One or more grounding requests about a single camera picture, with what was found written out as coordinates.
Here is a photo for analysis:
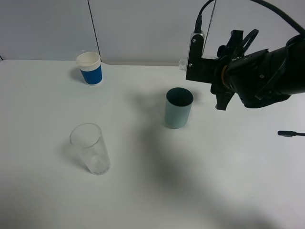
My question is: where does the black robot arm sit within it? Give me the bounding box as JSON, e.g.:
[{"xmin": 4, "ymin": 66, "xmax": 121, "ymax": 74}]
[{"xmin": 211, "ymin": 29, "xmax": 305, "ymax": 111}]

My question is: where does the clear green-label water bottle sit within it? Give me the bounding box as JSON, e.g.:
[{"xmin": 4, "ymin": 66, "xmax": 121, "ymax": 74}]
[{"xmin": 178, "ymin": 55, "xmax": 218, "ymax": 72}]

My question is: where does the clear drinking glass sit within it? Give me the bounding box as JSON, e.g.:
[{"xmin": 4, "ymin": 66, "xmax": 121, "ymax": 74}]
[{"xmin": 69, "ymin": 123, "xmax": 111, "ymax": 175}]

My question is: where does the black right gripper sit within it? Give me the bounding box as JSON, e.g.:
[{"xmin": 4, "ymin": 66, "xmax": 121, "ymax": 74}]
[{"xmin": 211, "ymin": 30, "xmax": 268, "ymax": 111}]

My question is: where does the blue white paper cup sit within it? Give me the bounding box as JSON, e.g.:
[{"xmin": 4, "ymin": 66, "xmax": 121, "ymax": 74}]
[{"xmin": 76, "ymin": 50, "xmax": 103, "ymax": 85}]

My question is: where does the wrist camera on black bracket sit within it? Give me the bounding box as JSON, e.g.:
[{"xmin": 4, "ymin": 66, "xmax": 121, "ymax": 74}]
[{"xmin": 186, "ymin": 32, "xmax": 219, "ymax": 84}]

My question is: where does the black loose cable end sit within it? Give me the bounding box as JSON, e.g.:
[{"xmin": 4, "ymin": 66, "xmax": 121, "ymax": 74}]
[{"xmin": 277, "ymin": 130, "xmax": 305, "ymax": 138}]

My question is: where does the teal plastic cup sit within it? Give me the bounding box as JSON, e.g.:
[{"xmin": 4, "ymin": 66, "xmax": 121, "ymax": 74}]
[{"xmin": 164, "ymin": 87, "xmax": 193, "ymax": 129}]

